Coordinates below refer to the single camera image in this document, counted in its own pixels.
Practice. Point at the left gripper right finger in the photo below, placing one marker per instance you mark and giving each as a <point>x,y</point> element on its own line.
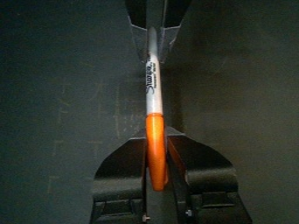
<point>210,180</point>

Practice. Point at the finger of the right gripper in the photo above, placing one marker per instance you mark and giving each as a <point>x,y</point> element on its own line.
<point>173,17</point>
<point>136,14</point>

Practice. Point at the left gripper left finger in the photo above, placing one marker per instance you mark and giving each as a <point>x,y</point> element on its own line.
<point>120,180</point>

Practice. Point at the grey marker pen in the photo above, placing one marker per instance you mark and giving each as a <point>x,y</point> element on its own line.
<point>155,96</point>

